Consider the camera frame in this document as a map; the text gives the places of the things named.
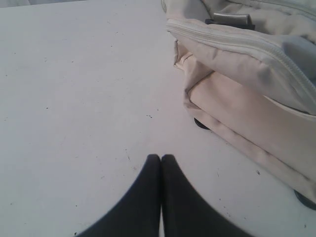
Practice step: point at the beige canvas duffel bag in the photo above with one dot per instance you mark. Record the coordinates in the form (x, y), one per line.
(250, 77)

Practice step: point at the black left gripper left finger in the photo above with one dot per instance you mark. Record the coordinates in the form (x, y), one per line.
(137, 214)

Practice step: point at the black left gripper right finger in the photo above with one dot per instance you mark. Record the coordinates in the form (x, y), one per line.
(185, 213)

